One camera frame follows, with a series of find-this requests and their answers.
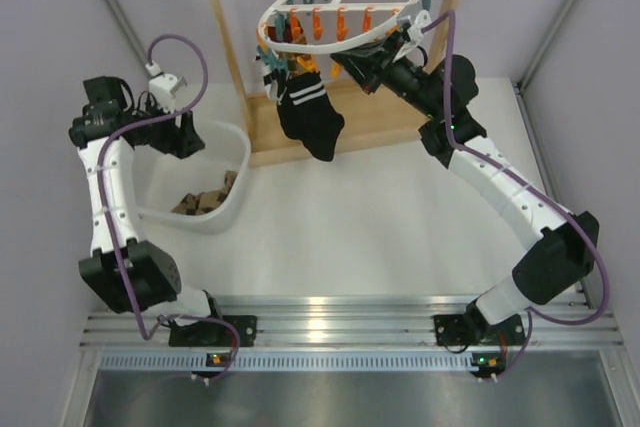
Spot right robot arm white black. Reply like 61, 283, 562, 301
331, 31, 602, 344

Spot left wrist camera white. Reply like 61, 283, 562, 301
145, 62, 187, 113

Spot white plastic tub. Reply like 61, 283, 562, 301
133, 120, 251, 234

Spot black white striped sock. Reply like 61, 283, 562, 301
260, 60, 278, 101

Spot brown argyle sock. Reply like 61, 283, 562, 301
193, 170, 238, 216
171, 193, 200, 216

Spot black sock white stripes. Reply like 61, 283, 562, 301
276, 72, 345, 162

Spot brown sock clipped on hanger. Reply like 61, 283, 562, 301
264, 21, 319, 78

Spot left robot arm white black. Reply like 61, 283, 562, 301
69, 76, 226, 346

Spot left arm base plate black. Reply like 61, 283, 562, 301
164, 315, 258, 347

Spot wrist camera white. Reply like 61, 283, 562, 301
145, 62, 187, 113
396, 10, 431, 47

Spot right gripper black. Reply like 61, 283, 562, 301
333, 32, 442, 121

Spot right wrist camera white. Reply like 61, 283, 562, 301
396, 10, 431, 47

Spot wooden hanger stand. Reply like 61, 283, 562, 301
208, 0, 459, 167

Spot aluminium mounting rail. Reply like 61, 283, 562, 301
80, 296, 624, 377

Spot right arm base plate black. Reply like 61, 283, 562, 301
433, 314, 526, 350

